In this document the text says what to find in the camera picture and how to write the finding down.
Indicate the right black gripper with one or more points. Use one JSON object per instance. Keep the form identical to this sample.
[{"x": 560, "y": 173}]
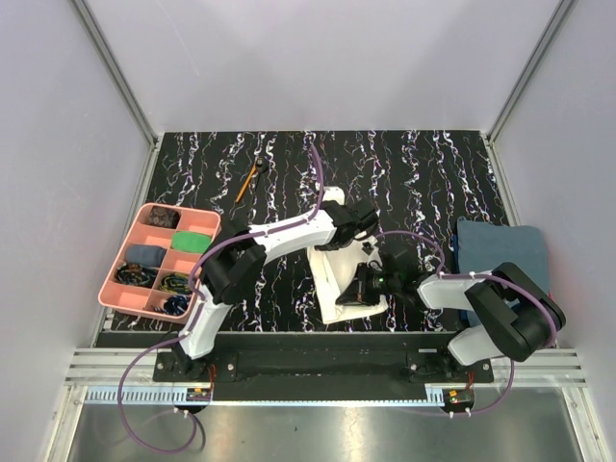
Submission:
[{"x": 357, "y": 293}]

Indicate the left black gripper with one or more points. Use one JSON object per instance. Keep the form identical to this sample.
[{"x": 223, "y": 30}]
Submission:
[{"x": 324, "y": 246}]

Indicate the white cloth napkin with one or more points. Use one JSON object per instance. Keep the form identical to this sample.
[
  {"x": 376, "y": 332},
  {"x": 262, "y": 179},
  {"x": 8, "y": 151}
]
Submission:
[{"x": 332, "y": 273}]

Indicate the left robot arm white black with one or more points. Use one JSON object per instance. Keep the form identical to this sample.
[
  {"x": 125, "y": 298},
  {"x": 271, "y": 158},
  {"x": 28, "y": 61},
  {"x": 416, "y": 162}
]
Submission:
[{"x": 228, "y": 270}]

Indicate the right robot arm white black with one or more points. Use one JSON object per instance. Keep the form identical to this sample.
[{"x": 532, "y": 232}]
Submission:
[{"x": 515, "y": 316}]

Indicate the blue folded cloth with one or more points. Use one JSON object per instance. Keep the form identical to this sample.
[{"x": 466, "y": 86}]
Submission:
[{"x": 482, "y": 246}]

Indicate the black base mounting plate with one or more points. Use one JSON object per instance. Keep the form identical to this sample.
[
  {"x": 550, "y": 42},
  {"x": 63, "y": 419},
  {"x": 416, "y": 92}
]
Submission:
[{"x": 301, "y": 367}]

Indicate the green cloth in tray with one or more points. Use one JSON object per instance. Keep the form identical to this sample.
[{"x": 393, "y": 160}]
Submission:
[{"x": 190, "y": 242}]

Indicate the dark patterned cloth in tray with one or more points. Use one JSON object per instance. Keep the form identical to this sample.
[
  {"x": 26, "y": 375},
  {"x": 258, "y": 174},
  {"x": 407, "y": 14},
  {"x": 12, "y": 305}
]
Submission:
[{"x": 163, "y": 217}]

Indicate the grey blue cloth in tray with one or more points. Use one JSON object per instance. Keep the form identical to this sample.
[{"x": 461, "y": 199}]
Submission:
[{"x": 151, "y": 256}]

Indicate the pink compartment tray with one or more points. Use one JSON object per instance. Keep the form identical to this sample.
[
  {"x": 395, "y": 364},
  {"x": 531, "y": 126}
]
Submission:
[{"x": 172, "y": 278}]

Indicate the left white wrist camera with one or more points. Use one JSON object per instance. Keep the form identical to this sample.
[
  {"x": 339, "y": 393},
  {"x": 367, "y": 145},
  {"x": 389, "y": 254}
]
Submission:
[{"x": 335, "y": 194}]

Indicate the black handled utensil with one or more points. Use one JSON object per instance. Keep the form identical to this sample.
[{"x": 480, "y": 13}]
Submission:
[{"x": 260, "y": 166}]

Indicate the orange handled utensil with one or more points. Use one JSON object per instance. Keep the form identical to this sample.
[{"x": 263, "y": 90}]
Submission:
[{"x": 246, "y": 184}]

